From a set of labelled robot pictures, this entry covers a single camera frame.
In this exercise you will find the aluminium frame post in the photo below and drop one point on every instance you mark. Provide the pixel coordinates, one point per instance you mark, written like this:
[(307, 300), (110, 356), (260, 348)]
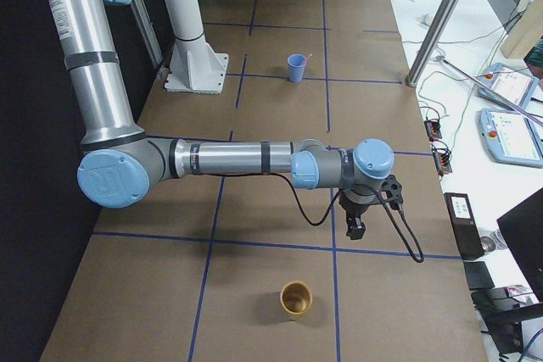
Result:
[(430, 41)]

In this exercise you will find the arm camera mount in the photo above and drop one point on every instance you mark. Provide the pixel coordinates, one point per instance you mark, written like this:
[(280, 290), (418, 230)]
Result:
[(392, 190)]

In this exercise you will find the teach pendant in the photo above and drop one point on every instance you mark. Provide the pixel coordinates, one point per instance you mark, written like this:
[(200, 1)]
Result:
[(510, 138), (515, 85)]

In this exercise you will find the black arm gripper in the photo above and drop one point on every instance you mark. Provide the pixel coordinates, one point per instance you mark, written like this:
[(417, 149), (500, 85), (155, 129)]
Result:
[(353, 210)]

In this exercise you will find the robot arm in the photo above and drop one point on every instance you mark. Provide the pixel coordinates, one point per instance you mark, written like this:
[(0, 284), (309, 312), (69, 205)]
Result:
[(121, 163)]

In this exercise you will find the white pedestal column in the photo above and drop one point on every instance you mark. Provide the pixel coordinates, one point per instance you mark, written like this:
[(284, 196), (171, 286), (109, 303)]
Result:
[(194, 66)]

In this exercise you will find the orange connector board far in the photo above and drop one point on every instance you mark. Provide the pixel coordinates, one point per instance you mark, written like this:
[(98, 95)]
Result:
[(433, 129)]

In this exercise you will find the black box with label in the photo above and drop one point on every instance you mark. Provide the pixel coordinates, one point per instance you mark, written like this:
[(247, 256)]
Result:
[(463, 225)]

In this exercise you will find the black monitor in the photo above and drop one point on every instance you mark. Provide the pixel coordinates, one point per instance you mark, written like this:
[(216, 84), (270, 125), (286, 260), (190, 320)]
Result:
[(521, 227)]

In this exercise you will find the orange cup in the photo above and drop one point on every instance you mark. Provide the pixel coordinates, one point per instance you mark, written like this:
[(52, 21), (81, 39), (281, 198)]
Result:
[(296, 299)]

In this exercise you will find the lower teach pendant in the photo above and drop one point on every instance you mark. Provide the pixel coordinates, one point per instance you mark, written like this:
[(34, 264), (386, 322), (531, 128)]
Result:
[(510, 138)]

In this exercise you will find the orange connector board near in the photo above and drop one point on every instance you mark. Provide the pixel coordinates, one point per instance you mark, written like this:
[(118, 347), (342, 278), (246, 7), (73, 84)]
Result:
[(442, 159)]

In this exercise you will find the light blue ribbed cup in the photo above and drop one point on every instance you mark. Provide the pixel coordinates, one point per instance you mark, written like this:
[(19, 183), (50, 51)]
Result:
[(296, 67)]

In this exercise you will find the upper teach pendant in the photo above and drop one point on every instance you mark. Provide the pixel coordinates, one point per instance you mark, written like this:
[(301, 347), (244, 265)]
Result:
[(515, 85)]

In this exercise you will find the orange connector board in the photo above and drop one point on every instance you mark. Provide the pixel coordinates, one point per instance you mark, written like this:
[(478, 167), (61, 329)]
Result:
[(442, 159), (433, 129)]

